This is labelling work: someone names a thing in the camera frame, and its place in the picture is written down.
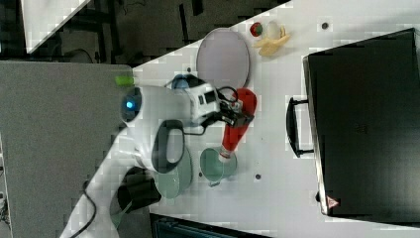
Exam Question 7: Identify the white garlic toy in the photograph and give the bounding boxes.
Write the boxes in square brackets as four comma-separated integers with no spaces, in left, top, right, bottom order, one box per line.
[265,21,281,40]

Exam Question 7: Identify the green mug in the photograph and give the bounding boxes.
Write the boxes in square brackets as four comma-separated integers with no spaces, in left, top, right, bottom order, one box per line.
[200,147,238,187]

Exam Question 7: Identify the blue cup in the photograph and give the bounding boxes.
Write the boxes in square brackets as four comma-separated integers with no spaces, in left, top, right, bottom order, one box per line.
[171,74,190,89]

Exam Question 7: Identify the round grey plate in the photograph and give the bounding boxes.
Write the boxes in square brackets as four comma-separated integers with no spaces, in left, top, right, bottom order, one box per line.
[196,28,250,88]

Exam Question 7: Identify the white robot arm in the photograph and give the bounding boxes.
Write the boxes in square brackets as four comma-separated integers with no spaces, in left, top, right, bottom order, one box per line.
[59,74,258,238]

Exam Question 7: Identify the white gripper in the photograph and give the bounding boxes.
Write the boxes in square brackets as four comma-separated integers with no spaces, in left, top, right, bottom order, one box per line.
[185,74,255,128]

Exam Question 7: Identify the red ketchup bottle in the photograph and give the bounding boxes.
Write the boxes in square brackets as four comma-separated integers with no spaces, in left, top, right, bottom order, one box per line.
[221,88,258,158]

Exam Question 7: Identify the green marker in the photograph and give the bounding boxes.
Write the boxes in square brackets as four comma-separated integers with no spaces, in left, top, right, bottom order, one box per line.
[115,75,135,86]

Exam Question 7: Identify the yellow banana toy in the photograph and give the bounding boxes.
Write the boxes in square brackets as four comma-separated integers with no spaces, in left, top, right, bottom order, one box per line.
[253,25,290,57]

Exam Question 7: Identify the black toaster oven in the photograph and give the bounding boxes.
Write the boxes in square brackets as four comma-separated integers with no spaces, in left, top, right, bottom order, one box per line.
[301,28,420,227]

